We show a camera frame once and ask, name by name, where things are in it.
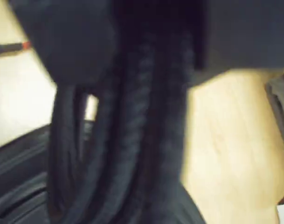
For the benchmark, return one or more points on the black bowl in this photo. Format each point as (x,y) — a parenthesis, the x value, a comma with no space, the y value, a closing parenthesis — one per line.
(15,175)

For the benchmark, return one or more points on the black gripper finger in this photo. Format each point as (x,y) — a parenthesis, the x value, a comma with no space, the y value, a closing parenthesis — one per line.
(69,39)
(244,35)

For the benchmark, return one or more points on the grey flat object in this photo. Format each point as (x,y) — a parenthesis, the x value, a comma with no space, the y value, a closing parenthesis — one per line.
(280,112)

